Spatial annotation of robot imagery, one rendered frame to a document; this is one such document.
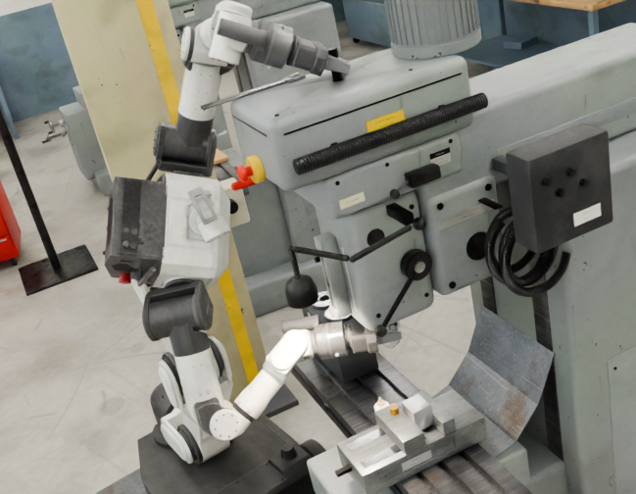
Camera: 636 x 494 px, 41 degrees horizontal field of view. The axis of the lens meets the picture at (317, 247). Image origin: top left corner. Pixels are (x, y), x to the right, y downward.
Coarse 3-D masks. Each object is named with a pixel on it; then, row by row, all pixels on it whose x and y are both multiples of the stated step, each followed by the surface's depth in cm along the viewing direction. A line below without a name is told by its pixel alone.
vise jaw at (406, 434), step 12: (384, 408) 218; (384, 420) 214; (396, 420) 213; (408, 420) 212; (396, 432) 209; (408, 432) 208; (420, 432) 207; (396, 444) 210; (408, 444) 206; (420, 444) 207
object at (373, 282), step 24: (408, 192) 190; (360, 216) 186; (384, 216) 188; (336, 240) 195; (360, 240) 188; (408, 240) 193; (360, 264) 190; (384, 264) 192; (360, 288) 193; (384, 288) 195; (432, 288) 202; (360, 312) 198; (384, 312) 197; (408, 312) 200
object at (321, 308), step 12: (324, 300) 258; (312, 312) 253; (324, 312) 252; (324, 360) 259; (336, 360) 248; (348, 360) 247; (360, 360) 249; (372, 360) 251; (336, 372) 253; (348, 372) 249; (360, 372) 251
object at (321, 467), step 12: (516, 444) 224; (324, 456) 235; (336, 456) 234; (504, 456) 221; (516, 456) 221; (312, 468) 233; (324, 468) 231; (336, 468) 230; (516, 468) 222; (528, 468) 225; (312, 480) 237; (324, 480) 227; (336, 480) 226; (348, 480) 225; (528, 480) 226; (324, 492) 227; (336, 492) 222; (348, 492) 221; (360, 492) 220; (384, 492) 218
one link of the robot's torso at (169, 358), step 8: (136, 288) 243; (144, 288) 240; (144, 296) 241; (168, 344) 253; (168, 352) 256; (216, 352) 256; (168, 360) 254; (216, 360) 256; (176, 368) 251; (216, 368) 256; (176, 376) 252
